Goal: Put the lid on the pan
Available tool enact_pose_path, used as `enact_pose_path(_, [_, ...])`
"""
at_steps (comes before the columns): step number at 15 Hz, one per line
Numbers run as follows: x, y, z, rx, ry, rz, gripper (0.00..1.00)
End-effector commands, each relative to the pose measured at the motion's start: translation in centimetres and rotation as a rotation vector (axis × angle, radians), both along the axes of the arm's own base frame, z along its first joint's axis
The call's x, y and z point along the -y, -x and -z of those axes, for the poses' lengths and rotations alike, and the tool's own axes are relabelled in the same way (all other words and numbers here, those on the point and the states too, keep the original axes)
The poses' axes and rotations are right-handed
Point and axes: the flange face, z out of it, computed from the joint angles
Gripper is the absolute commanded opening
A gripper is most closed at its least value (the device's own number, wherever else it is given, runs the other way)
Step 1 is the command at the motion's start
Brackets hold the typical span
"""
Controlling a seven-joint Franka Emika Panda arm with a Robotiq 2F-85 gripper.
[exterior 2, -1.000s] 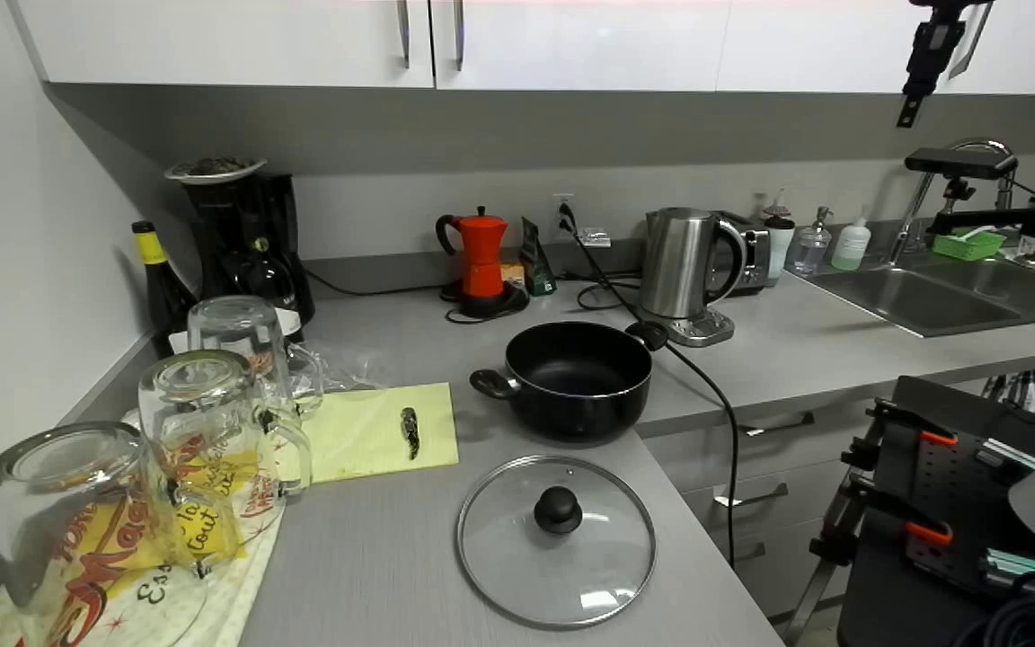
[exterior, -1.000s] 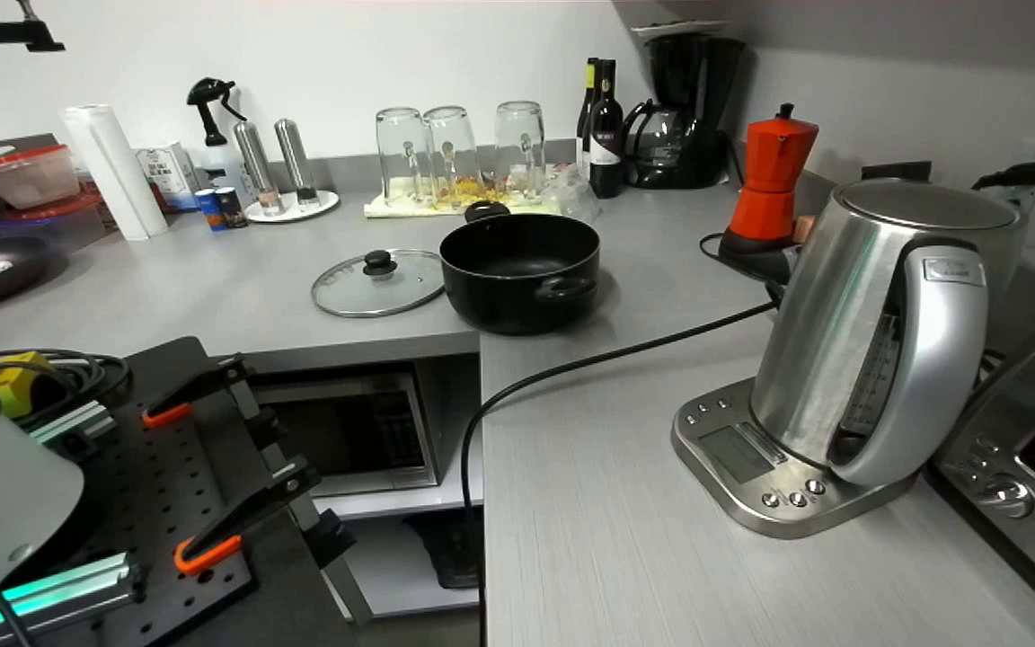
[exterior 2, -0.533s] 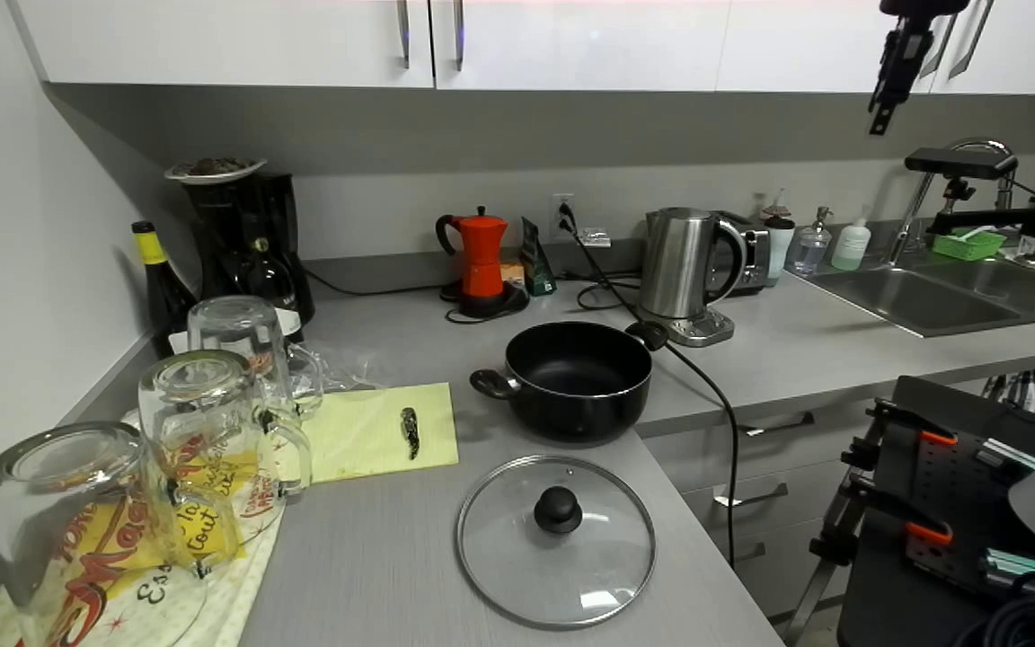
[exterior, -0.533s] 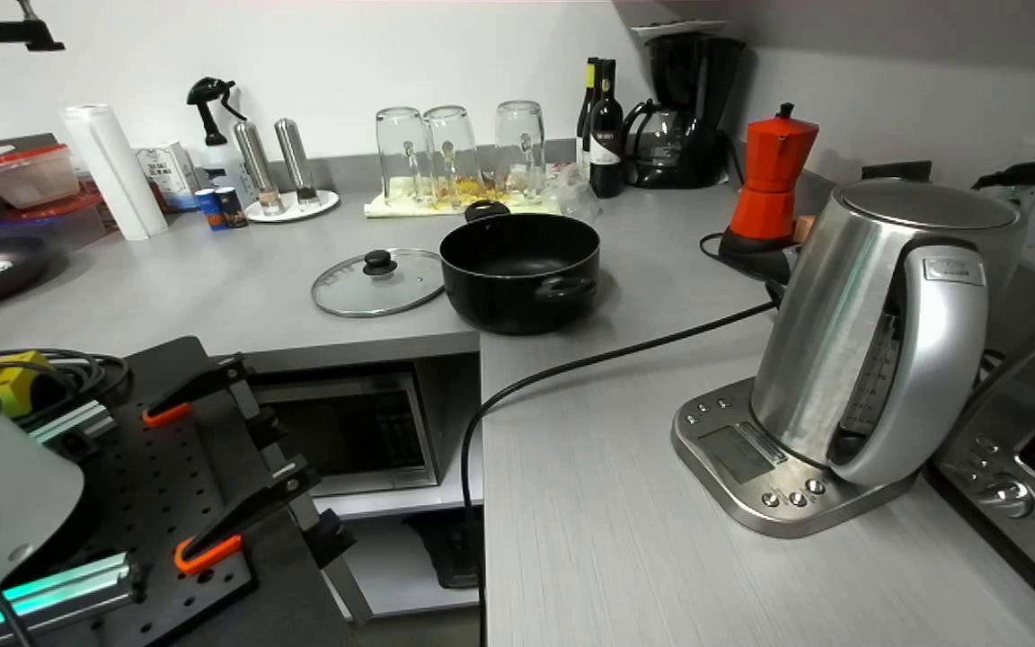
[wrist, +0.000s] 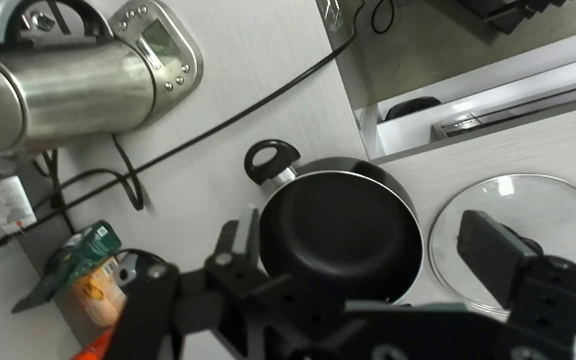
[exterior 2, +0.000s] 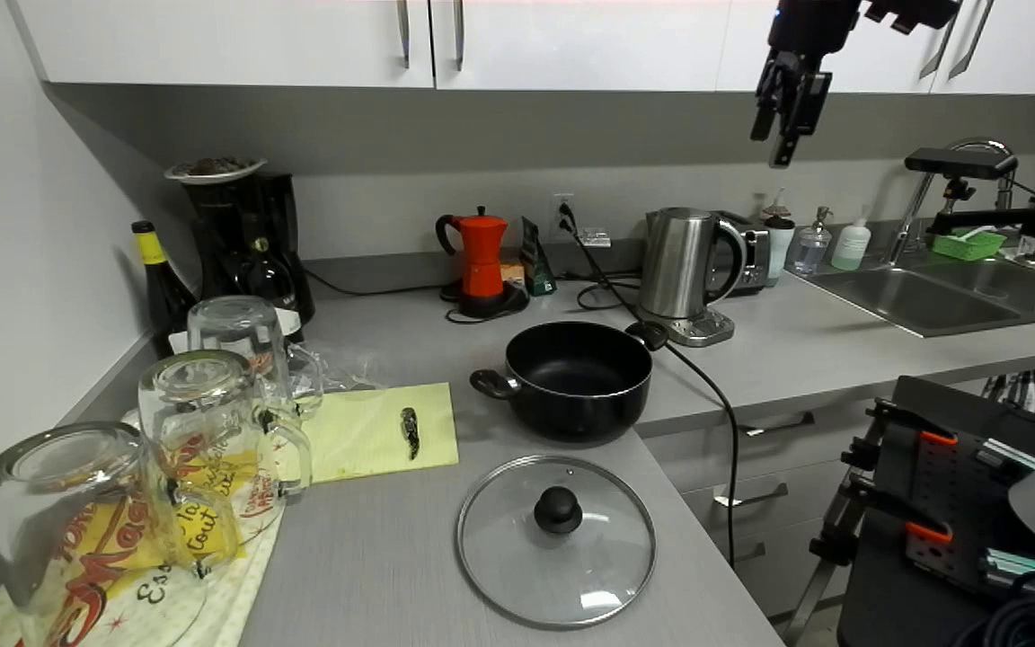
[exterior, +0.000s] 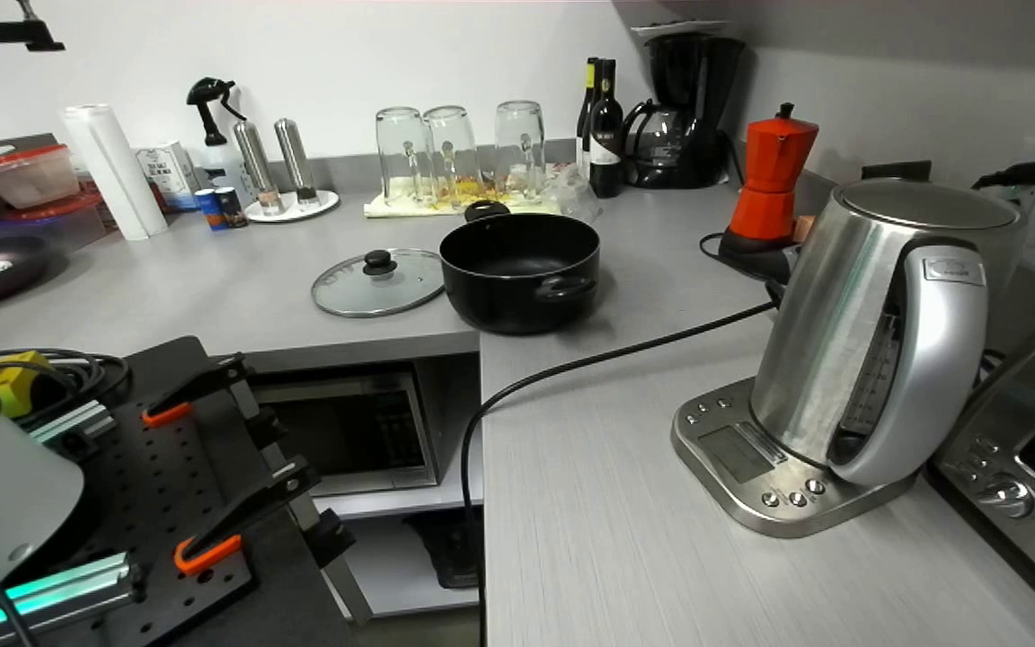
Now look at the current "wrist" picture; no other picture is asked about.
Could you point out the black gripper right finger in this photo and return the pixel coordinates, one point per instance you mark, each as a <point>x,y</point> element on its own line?
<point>494,256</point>

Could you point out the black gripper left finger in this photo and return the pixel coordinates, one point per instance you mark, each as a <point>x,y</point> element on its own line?
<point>235,280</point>

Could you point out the glass lid with black knob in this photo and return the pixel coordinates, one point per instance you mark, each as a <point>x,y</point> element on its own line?
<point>555,200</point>

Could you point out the black cooking pan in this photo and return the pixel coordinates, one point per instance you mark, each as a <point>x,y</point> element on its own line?
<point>340,232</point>

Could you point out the green orange snack package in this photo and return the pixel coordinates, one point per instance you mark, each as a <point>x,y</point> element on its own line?
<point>88,250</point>

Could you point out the red moka pot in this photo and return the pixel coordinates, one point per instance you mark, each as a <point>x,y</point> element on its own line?
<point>98,349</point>

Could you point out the silver kettle base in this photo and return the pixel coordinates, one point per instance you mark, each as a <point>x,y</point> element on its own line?
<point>169,47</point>

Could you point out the stainless steel electric kettle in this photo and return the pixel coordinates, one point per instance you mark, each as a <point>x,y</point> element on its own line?
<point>69,92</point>

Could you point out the black equipment frame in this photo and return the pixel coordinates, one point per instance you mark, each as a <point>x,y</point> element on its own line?
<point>521,16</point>

